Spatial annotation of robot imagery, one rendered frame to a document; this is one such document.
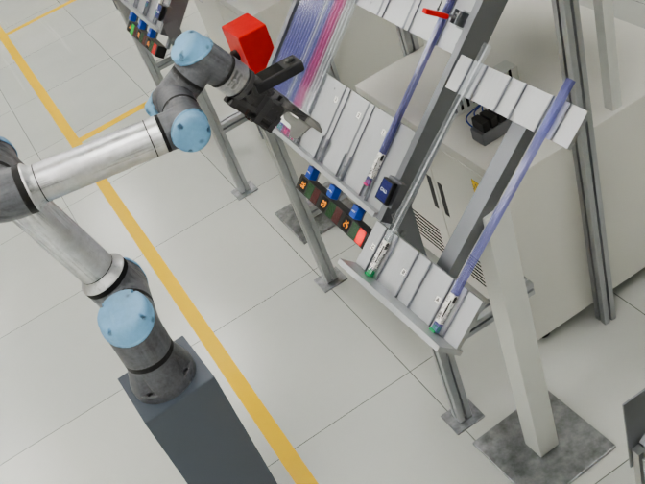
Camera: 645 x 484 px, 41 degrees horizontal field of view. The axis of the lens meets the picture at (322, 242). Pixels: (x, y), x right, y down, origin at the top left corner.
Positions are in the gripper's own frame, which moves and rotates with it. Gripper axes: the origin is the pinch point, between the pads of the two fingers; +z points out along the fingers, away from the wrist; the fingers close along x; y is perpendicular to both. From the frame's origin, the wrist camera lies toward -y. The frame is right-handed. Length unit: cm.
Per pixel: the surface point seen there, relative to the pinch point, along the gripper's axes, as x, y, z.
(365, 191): 10.4, 6.1, 16.6
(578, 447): 50, 28, 87
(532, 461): 46, 37, 82
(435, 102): 20.8, -18.0, 8.9
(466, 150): 3.5, -15.6, 41.7
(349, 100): -8.8, -8.6, 12.7
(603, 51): 19, -51, 43
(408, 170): 21.0, -3.4, 13.8
